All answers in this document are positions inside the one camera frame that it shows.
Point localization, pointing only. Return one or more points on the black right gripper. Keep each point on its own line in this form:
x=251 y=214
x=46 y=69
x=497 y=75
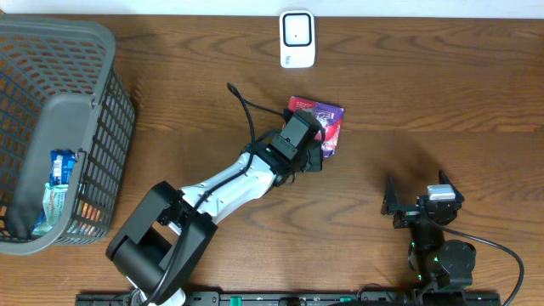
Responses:
x=407 y=213

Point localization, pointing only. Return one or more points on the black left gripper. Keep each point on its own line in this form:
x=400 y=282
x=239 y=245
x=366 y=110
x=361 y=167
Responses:
x=316 y=157

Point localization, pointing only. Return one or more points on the red purple Carefree pad pack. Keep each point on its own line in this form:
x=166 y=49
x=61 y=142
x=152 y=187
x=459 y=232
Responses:
x=329 y=116

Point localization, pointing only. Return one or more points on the blue snack packet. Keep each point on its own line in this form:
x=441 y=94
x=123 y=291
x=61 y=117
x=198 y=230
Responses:
x=62 y=163

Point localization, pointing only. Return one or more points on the green tissue pack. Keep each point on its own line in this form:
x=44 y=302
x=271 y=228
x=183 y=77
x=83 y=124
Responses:
x=52 y=207

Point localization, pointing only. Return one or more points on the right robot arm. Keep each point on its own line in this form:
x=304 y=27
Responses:
x=444 y=265

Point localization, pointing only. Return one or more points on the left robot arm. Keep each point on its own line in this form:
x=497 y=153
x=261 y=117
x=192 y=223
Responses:
x=162 y=241

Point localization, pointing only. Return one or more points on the grey plastic basket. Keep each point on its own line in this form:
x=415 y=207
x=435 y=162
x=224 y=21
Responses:
x=60 y=91

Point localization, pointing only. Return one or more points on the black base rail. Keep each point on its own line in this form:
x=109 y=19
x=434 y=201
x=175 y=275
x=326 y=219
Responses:
x=317 y=299

